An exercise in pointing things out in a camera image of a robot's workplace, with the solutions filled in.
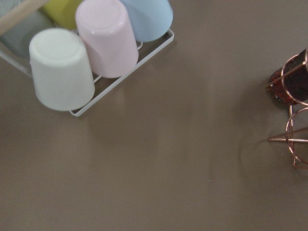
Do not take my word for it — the tea bottle white cap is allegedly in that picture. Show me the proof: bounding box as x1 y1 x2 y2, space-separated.
267 49 308 105

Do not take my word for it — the copper wire bottle basket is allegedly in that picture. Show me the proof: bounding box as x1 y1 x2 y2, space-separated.
265 48 308 170

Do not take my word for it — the blue plastic cup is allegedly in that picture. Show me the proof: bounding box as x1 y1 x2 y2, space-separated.
121 0 173 42

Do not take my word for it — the white plastic cup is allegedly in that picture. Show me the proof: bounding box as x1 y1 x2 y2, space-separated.
29 28 95 111

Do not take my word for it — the pink plastic cup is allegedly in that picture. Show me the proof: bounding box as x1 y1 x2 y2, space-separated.
76 0 139 78

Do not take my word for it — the yellow plastic cup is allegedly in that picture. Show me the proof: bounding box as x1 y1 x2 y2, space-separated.
41 0 82 30

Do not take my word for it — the grey plastic cup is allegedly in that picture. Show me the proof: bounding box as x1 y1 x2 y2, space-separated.
0 11 55 58

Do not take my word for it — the white wire cup rack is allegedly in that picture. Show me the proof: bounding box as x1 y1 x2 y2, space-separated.
0 29 175 117

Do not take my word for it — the wooden rack handle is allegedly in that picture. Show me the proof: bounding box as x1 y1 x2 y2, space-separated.
0 0 49 36

